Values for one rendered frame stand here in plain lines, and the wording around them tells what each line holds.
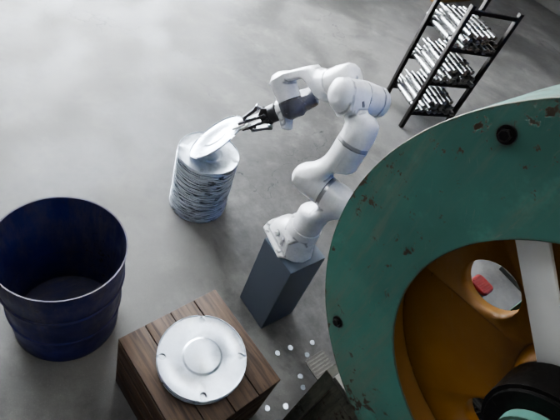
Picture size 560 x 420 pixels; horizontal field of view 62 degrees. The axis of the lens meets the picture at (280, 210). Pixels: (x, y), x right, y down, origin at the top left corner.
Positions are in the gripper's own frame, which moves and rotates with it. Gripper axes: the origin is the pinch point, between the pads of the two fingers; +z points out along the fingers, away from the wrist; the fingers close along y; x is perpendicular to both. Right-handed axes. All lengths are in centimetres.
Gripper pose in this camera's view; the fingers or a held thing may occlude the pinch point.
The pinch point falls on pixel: (240, 127)
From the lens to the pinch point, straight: 206.4
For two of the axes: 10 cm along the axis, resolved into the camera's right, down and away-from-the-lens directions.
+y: -5.1, -6.8, -5.2
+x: -2.3, 6.9, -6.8
